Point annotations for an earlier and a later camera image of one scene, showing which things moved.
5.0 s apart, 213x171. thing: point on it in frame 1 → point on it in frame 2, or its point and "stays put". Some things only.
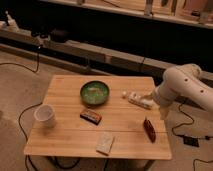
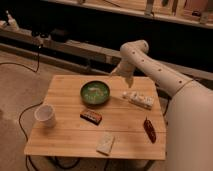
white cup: x=45 y=115 stays put
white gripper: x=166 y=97 → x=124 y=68
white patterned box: x=144 y=101 stays put
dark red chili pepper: x=150 y=132 stays put
